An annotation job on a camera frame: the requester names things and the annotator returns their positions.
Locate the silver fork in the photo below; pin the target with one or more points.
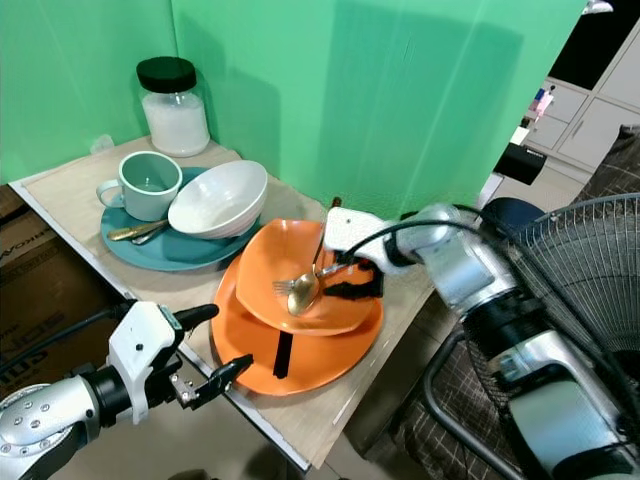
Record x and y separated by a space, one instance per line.
288 284

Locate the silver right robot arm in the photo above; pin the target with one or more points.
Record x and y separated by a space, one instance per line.
460 270

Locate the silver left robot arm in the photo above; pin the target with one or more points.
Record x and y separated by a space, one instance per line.
50 425

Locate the long gold spoon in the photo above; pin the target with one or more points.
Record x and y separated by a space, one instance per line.
302 293

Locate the teal round plate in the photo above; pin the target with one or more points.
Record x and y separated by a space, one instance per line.
180 255

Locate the large flat orange plate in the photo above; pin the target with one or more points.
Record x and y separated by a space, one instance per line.
335 355

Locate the black strip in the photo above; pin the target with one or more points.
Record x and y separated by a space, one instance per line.
283 355

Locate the deep orange plate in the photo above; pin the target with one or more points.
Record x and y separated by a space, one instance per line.
275 250

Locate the short gold spoon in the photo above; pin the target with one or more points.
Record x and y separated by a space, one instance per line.
128 232

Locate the white ceramic bowl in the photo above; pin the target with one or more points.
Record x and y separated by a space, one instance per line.
218 203

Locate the pale green ceramic mug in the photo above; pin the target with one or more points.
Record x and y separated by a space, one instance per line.
145 195

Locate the brown cardboard box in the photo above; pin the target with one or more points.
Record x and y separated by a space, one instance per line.
50 280

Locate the dark blue round stool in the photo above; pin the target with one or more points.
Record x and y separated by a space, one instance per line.
510 213

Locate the brown plaid chair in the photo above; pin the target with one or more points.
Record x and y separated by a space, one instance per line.
450 430

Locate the green backdrop cloth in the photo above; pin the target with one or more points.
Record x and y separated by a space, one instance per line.
380 90

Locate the small black box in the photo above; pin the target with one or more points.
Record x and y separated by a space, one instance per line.
520 163

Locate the glass jar with black lid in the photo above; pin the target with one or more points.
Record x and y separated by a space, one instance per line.
175 122

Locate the white drawer cabinet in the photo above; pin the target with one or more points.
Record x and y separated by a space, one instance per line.
595 125

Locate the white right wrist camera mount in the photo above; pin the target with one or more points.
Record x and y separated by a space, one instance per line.
355 232

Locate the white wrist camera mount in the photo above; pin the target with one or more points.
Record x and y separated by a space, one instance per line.
355 232
145 345

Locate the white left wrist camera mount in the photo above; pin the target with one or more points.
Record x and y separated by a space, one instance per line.
145 345

